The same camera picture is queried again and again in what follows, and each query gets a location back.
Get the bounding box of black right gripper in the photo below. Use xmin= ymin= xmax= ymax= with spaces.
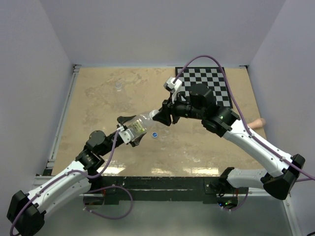
xmin=153 ymin=92 xmax=204 ymax=126

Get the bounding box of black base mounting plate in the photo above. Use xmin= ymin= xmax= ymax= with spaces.
xmin=90 ymin=176 xmax=248 ymax=205

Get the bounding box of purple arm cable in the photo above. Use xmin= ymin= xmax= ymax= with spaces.
xmin=174 ymin=55 xmax=315 ymax=211
xmin=9 ymin=131 xmax=135 ymax=236

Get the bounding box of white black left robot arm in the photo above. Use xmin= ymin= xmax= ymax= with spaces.
xmin=6 ymin=115 xmax=152 ymax=236

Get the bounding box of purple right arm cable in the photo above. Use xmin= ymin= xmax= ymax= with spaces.
xmin=174 ymin=55 xmax=315 ymax=211

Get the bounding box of aluminium frame rail front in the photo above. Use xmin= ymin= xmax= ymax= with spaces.
xmin=33 ymin=175 xmax=291 ymax=197

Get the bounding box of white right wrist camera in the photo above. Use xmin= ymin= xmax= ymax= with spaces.
xmin=163 ymin=77 xmax=182 ymax=104

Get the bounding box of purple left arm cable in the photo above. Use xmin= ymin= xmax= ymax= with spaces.
xmin=9 ymin=131 xmax=135 ymax=236

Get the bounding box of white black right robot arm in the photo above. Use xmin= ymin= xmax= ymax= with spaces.
xmin=153 ymin=82 xmax=305 ymax=200

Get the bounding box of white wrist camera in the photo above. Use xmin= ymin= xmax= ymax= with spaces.
xmin=163 ymin=77 xmax=182 ymax=104
xmin=117 ymin=126 xmax=135 ymax=144

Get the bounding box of white bottle cap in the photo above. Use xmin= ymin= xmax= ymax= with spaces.
xmin=150 ymin=110 xmax=159 ymax=118

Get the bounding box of aluminium frame rail left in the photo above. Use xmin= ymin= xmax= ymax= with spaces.
xmin=45 ymin=64 xmax=82 ymax=170

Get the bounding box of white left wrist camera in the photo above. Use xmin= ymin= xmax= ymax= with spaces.
xmin=117 ymin=126 xmax=135 ymax=144

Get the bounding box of clear square plastic bottle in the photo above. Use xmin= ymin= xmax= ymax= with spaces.
xmin=127 ymin=111 xmax=156 ymax=139

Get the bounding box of pink wooden pin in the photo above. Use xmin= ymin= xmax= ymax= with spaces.
xmin=247 ymin=118 xmax=266 ymax=129

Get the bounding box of black white checkerboard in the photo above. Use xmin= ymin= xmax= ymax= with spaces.
xmin=179 ymin=67 xmax=233 ymax=108

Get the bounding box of aluminium frame rail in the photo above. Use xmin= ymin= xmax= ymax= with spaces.
xmin=45 ymin=64 xmax=82 ymax=170
xmin=33 ymin=175 xmax=291 ymax=197

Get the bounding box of clear round plastic bottle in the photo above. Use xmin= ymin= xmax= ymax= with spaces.
xmin=115 ymin=83 xmax=123 ymax=92

